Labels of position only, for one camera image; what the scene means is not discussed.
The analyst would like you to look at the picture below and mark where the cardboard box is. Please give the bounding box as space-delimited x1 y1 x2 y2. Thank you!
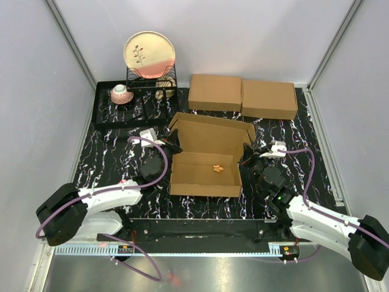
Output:
241 80 298 120
169 113 256 198
188 74 243 112

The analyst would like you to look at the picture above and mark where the cream pink floral plate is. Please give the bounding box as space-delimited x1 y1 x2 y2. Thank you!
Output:
123 31 176 78

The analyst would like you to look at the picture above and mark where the black wire tray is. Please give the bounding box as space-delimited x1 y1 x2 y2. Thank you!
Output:
91 80 179 130

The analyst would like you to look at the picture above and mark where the red maple leaf ornament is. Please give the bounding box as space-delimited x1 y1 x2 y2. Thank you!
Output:
213 165 224 173

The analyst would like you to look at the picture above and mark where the cream ceramic mug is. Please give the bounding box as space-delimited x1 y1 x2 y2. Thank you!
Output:
155 76 176 100

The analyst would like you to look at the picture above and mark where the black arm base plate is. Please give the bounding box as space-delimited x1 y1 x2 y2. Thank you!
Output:
114 218 297 243

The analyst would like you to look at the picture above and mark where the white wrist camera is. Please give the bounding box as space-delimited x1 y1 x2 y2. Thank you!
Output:
139 128 165 148
260 141 287 159

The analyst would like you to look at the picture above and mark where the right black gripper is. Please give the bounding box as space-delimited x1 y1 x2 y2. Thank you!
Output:
241 144 274 196

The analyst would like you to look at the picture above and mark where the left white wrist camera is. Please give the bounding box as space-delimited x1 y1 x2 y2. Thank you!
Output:
139 128 165 148

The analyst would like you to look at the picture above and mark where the pink patterned bowl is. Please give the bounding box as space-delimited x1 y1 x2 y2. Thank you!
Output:
111 84 134 105

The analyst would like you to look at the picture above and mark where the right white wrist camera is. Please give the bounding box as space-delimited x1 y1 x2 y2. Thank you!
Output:
260 141 287 159

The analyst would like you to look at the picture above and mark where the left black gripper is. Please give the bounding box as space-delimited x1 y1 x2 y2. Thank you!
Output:
152 129 183 184

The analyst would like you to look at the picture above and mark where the black wire plate rack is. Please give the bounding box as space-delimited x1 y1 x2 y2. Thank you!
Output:
126 65 177 98

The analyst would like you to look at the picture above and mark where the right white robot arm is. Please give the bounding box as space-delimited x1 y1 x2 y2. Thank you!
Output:
241 141 388 281

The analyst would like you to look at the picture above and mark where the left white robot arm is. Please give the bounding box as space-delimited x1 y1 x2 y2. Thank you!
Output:
35 130 182 246

